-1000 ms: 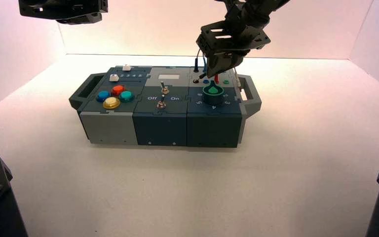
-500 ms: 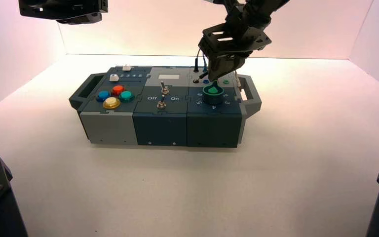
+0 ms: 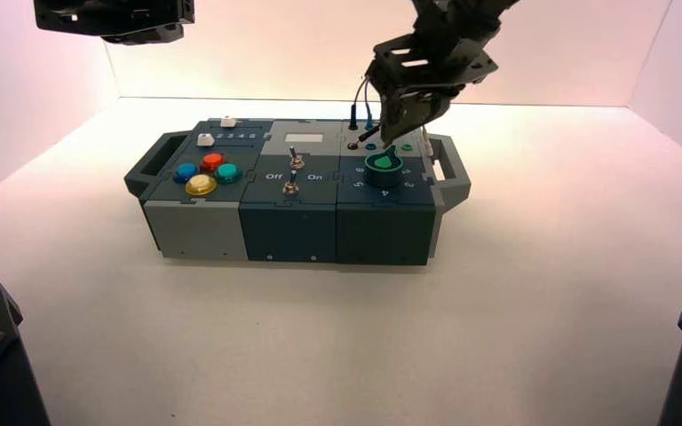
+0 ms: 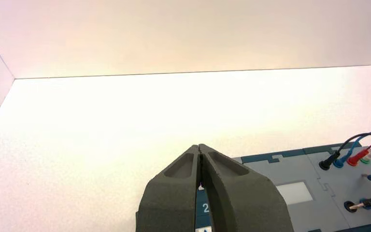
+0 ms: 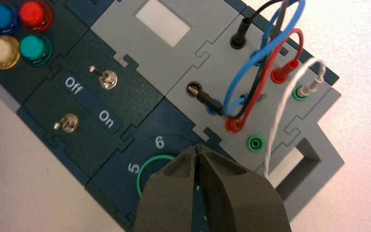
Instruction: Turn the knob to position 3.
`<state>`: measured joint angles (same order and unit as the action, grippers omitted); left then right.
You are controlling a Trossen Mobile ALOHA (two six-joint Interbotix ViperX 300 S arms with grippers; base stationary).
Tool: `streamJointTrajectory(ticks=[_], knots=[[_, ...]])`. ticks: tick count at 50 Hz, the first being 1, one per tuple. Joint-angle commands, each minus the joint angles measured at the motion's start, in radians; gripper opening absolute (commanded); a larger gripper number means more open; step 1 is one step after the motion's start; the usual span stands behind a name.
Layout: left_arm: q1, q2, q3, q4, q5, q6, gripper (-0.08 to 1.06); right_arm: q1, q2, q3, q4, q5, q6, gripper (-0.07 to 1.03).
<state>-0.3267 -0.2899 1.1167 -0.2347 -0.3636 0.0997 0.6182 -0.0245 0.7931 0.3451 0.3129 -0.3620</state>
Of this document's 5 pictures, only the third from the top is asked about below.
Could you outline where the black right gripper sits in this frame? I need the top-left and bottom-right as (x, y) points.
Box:
(366, 17), (499, 149)

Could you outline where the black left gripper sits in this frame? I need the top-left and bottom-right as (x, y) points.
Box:
(33, 0), (195, 46)

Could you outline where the green rotary knob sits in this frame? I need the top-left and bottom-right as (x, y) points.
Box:
(364, 145), (406, 189)

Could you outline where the blue push button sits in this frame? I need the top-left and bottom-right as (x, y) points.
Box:
(173, 162), (200, 184)

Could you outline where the yellow push button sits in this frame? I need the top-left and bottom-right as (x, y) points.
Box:
(185, 174), (218, 198)

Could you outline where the green push button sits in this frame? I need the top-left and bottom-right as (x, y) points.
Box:
(213, 163), (243, 185)

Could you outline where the grey and teal control box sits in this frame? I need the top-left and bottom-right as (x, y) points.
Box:
(123, 117), (472, 267)

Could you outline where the blue banana plug cable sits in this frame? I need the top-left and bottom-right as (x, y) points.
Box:
(363, 79), (375, 131)

